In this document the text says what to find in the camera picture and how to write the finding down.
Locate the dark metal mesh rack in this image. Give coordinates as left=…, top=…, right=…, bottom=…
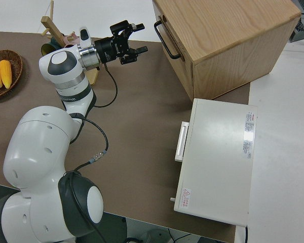
left=289, top=0, right=304, bottom=43

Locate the wooden mug tree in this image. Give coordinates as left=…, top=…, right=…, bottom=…
left=40, top=0, right=102, bottom=86

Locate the brown wicker basket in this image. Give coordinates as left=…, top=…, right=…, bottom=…
left=0, top=50, right=23, bottom=99

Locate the pink mug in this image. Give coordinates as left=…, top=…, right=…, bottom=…
left=62, top=31, right=81, bottom=48

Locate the wooden cabinet drawer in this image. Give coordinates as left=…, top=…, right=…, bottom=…
left=152, top=2, right=193, bottom=84

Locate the brown table mat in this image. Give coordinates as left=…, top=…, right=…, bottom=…
left=0, top=30, right=251, bottom=243

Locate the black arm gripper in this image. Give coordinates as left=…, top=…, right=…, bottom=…
left=94, top=20, right=149, bottom=65

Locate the white toaster oven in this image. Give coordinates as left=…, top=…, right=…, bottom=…
left=168, top=98, right=258, bottom=227

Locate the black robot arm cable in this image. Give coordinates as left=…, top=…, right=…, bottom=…
left=57, top=63, right=118, bottom=243

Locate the black metal drawer handle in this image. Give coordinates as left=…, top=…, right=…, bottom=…
left=154, top=20, right=185, bottom=60

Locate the light wooden drawer cabinet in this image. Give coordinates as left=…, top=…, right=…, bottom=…
left=151, top=0, right=302, bottom=102

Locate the teal mug yellow inside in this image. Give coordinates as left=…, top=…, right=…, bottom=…
left=41, top=35, right=65, bottom=58

